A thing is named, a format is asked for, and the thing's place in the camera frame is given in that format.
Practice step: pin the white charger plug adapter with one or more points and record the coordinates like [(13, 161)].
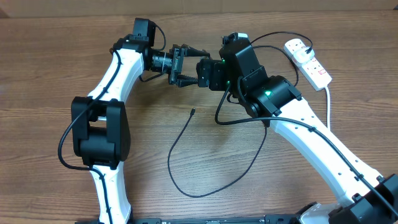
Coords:
[(303, 55)]

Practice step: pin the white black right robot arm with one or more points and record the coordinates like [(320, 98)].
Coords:
[(362, 194)]

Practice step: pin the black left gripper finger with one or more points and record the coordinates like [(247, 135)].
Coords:
[(183, 81), (192, 52)]

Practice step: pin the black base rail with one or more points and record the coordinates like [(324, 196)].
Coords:
[(267, 219)]

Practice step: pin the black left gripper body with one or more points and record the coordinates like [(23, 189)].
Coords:
[(177, 60)]

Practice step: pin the white power strip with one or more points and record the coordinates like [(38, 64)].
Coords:
[(313, 71)]

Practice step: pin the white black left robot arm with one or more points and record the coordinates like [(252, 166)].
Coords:
[(99, 126)]

